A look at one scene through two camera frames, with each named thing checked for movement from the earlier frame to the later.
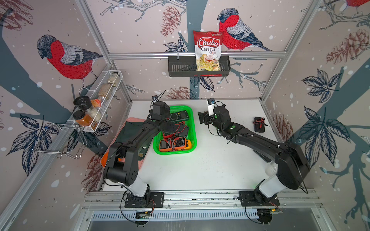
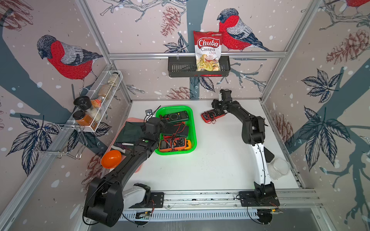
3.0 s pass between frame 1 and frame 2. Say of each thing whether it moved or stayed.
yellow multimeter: stayed
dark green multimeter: stayed
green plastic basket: stayed
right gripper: moved
